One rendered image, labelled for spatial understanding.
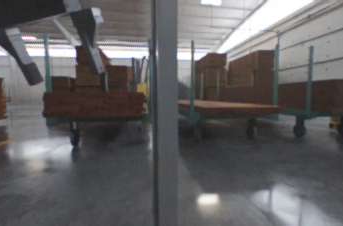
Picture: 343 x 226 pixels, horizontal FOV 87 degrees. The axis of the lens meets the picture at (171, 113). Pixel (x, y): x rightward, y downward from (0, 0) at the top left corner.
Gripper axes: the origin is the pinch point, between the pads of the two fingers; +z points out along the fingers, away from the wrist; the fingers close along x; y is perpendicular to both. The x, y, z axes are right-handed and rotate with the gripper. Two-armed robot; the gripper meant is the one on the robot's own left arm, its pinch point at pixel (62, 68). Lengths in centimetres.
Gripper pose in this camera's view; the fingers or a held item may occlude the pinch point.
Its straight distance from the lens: 40.7
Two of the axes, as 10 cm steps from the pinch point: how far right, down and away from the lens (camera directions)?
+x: -9.8, 1.2, 1.5
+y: 0.8, -4.8, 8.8
